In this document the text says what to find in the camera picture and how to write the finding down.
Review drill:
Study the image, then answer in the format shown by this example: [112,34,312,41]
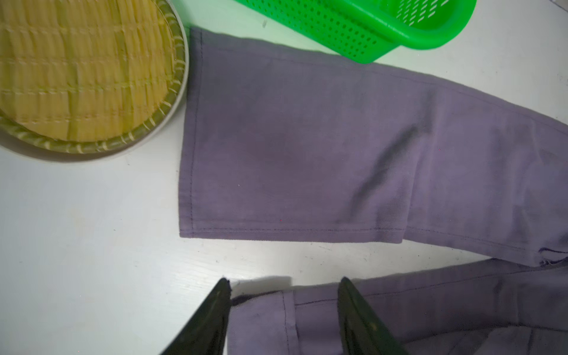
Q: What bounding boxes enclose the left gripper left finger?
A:
[162,278,232,355]

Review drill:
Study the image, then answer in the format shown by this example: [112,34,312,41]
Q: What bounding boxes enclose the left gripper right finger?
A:
[337,277,408,355]

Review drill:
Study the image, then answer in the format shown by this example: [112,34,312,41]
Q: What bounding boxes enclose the purple trousers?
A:
[178,28,567,354]

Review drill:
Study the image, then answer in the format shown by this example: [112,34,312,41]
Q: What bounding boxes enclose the round woven bamboo tray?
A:
[1,1,190,161]

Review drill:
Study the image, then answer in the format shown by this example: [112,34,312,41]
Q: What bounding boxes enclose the green plastic basket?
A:
[241,0,476,64]

